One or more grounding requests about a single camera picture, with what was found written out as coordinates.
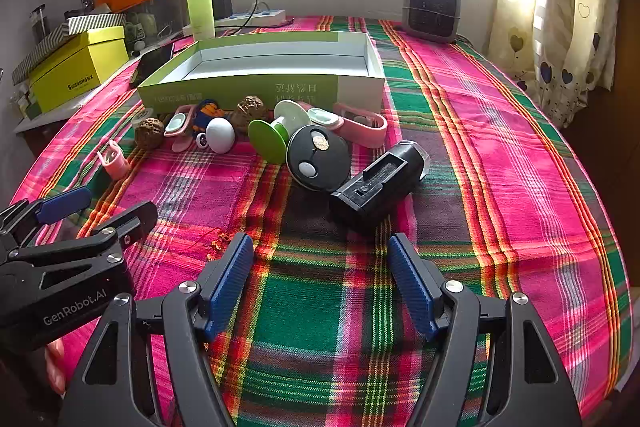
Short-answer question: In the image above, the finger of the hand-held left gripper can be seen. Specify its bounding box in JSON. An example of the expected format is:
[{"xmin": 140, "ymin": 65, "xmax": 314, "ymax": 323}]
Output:
[
  {"xmin": 0, "ymin": 202, "xmax": 159, "ymax": 308},
  {"xmin": 0, "ymin": 186, "xmax": 92, "ymax": 253}
]

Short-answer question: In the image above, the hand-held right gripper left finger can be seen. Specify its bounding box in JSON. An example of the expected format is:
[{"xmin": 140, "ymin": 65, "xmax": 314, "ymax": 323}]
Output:
[{"xmin": 57, "ymin": 232, "xmax": 256, "ymax": 427}]

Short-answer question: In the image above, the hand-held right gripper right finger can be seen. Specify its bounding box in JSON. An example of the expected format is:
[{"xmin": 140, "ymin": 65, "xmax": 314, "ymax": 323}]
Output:
[{"xmin": 387, "ymin": 232, "xmax": 583, "ymax": 427}]

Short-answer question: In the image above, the small pink forked clip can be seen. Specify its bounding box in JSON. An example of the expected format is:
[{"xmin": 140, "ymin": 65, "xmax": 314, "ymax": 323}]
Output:
[{"xmin": 97, "ymin": 141, "xmax": 130, "ymax": 180}]

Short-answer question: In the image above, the brown walnut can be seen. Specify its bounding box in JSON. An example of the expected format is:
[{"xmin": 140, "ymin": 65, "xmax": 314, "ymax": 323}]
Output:
[
  {"xmin": 230, "ymin": 94, "xmax": 271, "ymax": 128},
  {"xmin": 134, "ymin": 118, "xmax": 166, "ymax": 150}
]

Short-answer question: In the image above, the black cylindrical holder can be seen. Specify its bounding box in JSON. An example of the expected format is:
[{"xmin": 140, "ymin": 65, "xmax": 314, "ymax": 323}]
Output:
[{"xmin": 328, "ymin": 139, "xmax": 432, "ymax": 233}]

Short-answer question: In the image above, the white suction cup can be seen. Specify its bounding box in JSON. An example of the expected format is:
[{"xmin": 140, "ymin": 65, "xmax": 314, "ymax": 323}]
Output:
[{"xmin": 195, "ymin": 118, "xmax": 236, "ymax": 154}]

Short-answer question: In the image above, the blue and orange keychain toy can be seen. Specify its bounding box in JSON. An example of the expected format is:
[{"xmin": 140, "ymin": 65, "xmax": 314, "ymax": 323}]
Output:
[{"xmin": 192, "ymin": 101, "xmax": 223, "ymax": 130}]

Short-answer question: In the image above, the green and white round stand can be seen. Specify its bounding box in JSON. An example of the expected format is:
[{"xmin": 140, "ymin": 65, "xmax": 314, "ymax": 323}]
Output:
[{"xmin": 247, "ymin": 101, "xmax": 307, "ymax": 165}]

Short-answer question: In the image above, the black round device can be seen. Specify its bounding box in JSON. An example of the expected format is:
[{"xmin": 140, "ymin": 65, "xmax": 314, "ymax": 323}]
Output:
[{"xmin": 286, "ymin": 123, "xmax": 353, "ymax": 194}]

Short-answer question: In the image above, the plain pink clip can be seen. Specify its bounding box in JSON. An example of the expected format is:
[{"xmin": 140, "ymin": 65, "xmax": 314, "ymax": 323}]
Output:
[{"xmin": 332, "ymin": 102, "xmax": 389, "ymax": 148}]

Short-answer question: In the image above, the green and white cardboard box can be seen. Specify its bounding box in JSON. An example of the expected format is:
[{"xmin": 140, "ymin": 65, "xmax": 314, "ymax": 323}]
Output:
[{"xmin": 136, "ymin": 31, "xmax": 387, "ymax": 118}]

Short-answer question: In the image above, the white side table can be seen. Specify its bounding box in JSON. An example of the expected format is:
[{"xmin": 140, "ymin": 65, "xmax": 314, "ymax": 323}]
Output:
[{"xmin": 12, "ymin": 82, "xmax": 96, "ymax": 135}]

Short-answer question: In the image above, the yellow cardboard box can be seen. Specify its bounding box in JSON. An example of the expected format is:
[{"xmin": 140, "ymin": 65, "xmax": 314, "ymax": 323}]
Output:
[{"xmin": 29, "ymin": 26, "xmax": 130, "ymax": 114}]

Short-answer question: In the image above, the pink plaid cloth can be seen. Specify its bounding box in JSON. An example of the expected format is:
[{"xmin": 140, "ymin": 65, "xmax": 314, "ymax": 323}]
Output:
[{"xmin": 10, "ymin": 14, "xmax": 633, "ymax": 427}]

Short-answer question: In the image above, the black smartphone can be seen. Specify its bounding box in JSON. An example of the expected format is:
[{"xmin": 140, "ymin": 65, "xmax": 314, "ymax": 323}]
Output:
[{"xmin": 129, "ymin": 44, "xmax": 175, "ymax": 88}]

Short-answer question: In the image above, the striped cardboard box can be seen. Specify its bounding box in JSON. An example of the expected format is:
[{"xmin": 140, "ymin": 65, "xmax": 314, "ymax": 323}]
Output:
[{"xmin": 11, "ymin": 13, "xmax": 127, "ymax": 85}]

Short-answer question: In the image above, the dark glass jar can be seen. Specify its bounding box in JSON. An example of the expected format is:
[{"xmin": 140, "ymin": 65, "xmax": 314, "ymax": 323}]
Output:
[{"xmin": 30, "ymin": 7, "xmax": 51, "ymax": 44}]

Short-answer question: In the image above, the clear glass tank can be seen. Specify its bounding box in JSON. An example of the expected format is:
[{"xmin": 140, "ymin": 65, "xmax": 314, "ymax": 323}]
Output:
[{"xmin": 117, "ymin": 0, "xmax": 190, "ymax": 52}]

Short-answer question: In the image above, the green plastic bottle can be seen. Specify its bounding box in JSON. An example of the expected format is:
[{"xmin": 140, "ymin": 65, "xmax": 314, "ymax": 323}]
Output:
[{"xmin": 187, "ymin": 0, "xmax": 217, "ymax": 42}]

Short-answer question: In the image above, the white power strip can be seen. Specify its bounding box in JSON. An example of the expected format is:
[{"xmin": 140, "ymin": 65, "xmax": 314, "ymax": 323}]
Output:
[{"xmin": 215, "ymin": 8, "xmax": 287, "ymax": 28}]

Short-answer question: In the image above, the grey space heater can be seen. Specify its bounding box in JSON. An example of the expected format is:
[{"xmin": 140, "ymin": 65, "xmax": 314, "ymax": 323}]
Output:
[{"xmin": 401, "ymin": 0, "xmax": 462, "ymax": 44}]

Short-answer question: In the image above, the heart print curtain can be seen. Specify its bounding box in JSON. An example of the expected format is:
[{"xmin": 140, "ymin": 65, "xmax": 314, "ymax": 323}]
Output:
[{"xmin": 492, "ymin": 0, "xmax": 621, "ymax": 130}]

